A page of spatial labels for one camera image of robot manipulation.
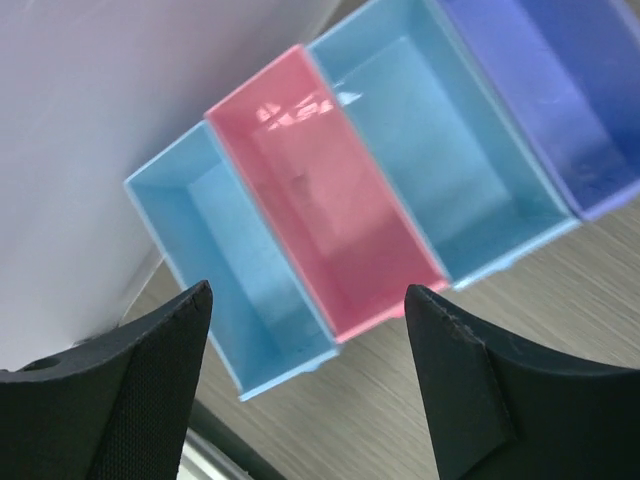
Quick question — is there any light blue end bin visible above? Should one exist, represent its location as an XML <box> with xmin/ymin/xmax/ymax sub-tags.
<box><xmin>124</xmin><ymin>121</ymin><xmax>339</xmax><ymax>401</ymax></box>

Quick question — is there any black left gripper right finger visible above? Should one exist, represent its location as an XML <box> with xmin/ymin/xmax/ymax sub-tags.
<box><xmin>405</xmin><ymin>285</ymin><xmax>639</xmax><ymax>479</ymax></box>

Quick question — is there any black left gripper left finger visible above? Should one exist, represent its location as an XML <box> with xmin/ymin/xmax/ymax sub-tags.
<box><xmin>1</xmin><ymin>281</ymin><xmax>213</xmax><ymax>479</ymax></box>

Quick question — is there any pink plastic bin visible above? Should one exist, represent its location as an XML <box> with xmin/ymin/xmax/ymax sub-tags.
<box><xmin>205</xmin><ymin>45</ymin><xmax>448</xmax><ymax>342</ymax></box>

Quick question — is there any purple plastic bin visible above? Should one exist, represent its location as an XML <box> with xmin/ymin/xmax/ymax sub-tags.
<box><xmin>442</xmin><ymin>0</ymin><xmax>639</xmax><ymax>221</ymax></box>

